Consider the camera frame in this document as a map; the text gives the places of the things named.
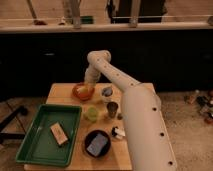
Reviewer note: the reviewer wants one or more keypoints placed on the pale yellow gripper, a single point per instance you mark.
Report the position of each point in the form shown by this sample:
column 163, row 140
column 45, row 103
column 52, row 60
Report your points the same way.
column 89, row 85

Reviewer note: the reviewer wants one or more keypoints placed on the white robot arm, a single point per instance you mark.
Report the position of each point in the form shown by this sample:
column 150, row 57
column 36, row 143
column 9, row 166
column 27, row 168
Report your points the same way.
column 148, row 142

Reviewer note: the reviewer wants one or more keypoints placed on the red bowl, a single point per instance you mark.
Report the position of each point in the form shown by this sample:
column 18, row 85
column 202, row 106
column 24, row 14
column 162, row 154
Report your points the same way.
column 82, row 98

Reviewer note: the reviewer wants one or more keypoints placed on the dark bowl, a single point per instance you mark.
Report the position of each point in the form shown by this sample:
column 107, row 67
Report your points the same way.
column 91, row 136

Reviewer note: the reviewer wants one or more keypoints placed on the green plastic cup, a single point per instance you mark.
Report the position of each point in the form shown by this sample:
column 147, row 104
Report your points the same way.
column 92, row 114

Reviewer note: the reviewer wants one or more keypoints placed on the metal cup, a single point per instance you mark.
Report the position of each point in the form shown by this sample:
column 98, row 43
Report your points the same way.
column 112, row 108

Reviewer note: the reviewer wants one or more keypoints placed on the wooden block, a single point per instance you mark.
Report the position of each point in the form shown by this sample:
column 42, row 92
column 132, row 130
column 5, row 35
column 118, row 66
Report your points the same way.
column 59, row 134

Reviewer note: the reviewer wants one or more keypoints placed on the blue sponge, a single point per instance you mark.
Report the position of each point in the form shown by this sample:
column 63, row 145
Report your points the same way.
column 97, row 145

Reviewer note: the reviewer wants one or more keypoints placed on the green plastic tray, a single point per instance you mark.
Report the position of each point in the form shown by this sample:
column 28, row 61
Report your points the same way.
column 39, row 145

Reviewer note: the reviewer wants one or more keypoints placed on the black stand leg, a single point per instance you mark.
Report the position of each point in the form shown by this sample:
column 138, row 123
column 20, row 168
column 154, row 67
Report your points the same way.
column 4, row 136

